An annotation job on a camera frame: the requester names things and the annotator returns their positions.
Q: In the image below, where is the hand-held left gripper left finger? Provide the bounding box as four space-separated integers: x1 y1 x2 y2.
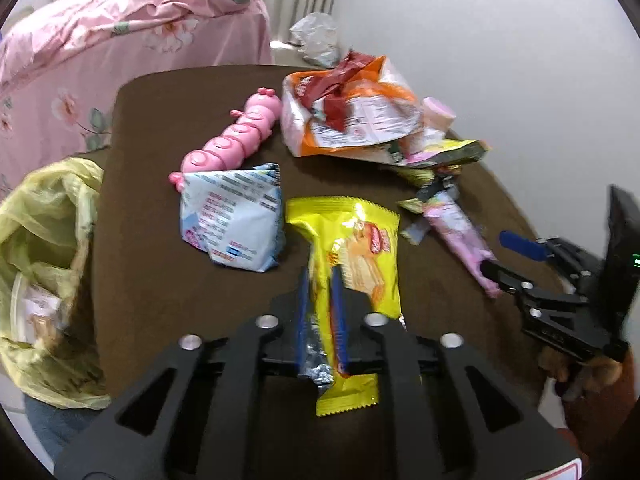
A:
54 266 321 480

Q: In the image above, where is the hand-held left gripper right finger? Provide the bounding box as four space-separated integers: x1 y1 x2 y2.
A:
330 267 582 480

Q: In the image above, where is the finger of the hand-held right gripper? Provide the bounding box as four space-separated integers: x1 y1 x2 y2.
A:
499 229 602 287
480 259 587 332

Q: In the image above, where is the pink cartoon wrapper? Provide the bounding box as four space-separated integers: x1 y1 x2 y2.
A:
422 190 503 301

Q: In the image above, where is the yellow biscuit packet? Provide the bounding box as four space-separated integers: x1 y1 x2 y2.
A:
284 196 403 418

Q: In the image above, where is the orange and white plastic bag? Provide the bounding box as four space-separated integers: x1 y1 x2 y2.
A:
280 55 423 161

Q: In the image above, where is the yellow plastic trash bag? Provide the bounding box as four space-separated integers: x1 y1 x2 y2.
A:
0 156 113 411

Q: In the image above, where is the person's right forearm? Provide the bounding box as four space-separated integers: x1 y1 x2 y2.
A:
557 375 640 466

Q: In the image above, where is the person's right hand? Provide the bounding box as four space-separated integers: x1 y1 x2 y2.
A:
539 346 626 402

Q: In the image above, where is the pink yellow chip packet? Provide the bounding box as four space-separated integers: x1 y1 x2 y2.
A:
387 137 493 187

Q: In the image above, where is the light blue snack packet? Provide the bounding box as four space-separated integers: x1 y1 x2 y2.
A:
179 162 287 273

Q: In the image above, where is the pink round jar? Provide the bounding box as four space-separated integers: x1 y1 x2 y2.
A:
420 96 457 147

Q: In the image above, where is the pink caterpillar toy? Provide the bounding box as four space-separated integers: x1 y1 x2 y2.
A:
168 87 283 192

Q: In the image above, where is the red snack wrapper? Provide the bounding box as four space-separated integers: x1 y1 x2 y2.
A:
295 50 377 131

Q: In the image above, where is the blue denim cloth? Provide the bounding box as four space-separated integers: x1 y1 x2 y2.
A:
24 397 103 463

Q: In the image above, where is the white crumpled plastic bag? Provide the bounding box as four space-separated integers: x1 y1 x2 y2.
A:
289 11 346 68

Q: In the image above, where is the pink floral blanket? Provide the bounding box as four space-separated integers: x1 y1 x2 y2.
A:
0 0 273 196

